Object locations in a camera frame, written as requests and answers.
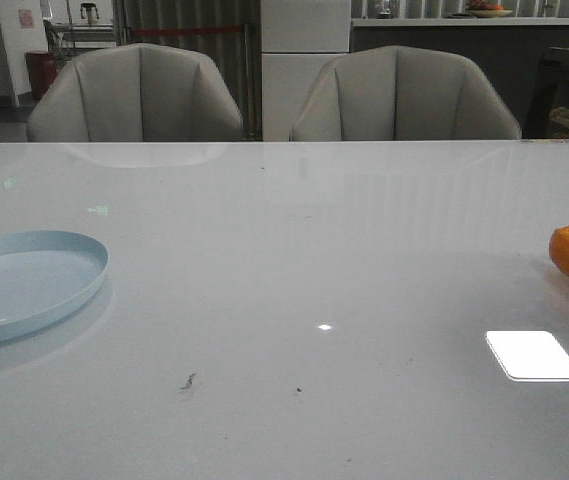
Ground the grey upholstered chair left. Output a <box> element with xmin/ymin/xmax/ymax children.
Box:
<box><xmin>26</xmin><ymin>43</ymin><xmax>244</xmax><ymax>143</ymax></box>

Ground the dark grey counter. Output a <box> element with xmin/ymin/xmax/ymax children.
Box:
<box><xmin>350</xmin><ymin>17</ymin><xmax>569</xmax><ymax>138</ymax></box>

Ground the fruit bowl on counter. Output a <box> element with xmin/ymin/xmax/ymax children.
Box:
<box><xmin>466</xmin><ymin>0</ymin><xmax>512</xmax><ymax>18</ymax></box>

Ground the grey upholstered chair right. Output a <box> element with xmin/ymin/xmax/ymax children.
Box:
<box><xmin>290</xmin><ymin>46</ymin><xmax>521</xmax><ymax>142</ymax></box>

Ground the light blue round plate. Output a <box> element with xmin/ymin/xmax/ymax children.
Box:
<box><xmin>0</xmin><ymin>230</ymin><xmax>109</xmax><ymax>342</ymax></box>

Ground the grey upholstered chair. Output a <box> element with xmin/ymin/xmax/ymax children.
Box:
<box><xmin>26</xmin><ymin>43</ymin><xmax>244</xmax><ymax>143</ymax></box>
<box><xmin>290</xmin><ymin>46</ymin><xmax>521</xmax><ymax>142</ymax></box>

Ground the white cabinet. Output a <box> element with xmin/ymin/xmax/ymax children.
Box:
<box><xmin>260</xmin><ymin>0</ymin><xmax>351</xmax><ymax>142</ymax></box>

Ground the metal trolley rack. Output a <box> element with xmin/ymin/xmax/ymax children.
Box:
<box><xmin>40</xmin><ymin>0</ymin><xmax>116</xmax><ymax>56</ymax></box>

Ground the red barrier belt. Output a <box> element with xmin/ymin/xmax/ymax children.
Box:
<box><xmin>130</xmin><ymin>24</ymin><xmax>244</xmax><ymax>37</ymax></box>

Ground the red bin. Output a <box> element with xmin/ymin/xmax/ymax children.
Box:
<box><xmin>25</xmin><ymin>51</ymin><xmax>57</xmax><ymax>100</ymax></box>

